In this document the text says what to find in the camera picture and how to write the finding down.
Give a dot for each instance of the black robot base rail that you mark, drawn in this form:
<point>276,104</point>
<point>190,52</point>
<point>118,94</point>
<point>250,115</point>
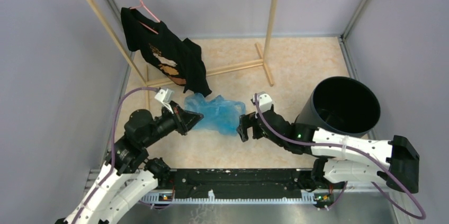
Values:
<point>244,186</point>

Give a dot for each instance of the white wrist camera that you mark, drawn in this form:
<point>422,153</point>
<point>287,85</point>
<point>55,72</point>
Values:
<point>164,97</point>
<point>262,101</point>

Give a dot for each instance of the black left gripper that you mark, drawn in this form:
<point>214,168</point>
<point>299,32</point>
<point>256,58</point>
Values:
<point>186,119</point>

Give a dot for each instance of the metal corner frame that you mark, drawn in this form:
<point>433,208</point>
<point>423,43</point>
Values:
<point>343,39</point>
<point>114,73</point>

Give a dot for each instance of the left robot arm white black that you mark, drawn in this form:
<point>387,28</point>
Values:
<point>128,173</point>

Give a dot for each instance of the pink clothes hanger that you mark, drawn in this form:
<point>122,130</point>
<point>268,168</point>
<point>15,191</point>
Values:
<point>142,3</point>

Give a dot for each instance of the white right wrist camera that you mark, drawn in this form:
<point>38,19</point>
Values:
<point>262,101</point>

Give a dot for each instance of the blue plastic trash bag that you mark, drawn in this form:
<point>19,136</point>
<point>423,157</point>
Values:
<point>219,114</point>

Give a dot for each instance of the wooden clothes rack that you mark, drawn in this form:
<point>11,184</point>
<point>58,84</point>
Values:
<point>262,51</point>

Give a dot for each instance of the black printed t-shirt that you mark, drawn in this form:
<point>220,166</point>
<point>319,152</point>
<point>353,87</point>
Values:
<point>180,60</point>

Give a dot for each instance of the metal corner frame right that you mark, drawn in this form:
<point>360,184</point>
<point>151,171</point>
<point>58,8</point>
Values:
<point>343,39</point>

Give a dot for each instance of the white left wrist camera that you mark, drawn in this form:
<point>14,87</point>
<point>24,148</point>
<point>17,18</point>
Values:
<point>164,97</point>

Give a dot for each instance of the black round trash bin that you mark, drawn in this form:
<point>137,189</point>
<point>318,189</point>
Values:
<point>342,105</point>

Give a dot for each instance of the metal corner frame left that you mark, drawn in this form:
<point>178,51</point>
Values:
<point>114,73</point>

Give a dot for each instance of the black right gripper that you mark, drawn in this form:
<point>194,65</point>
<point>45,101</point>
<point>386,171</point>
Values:
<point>246,121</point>

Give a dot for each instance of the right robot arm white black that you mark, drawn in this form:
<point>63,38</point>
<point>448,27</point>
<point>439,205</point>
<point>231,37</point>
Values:
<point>342,158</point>

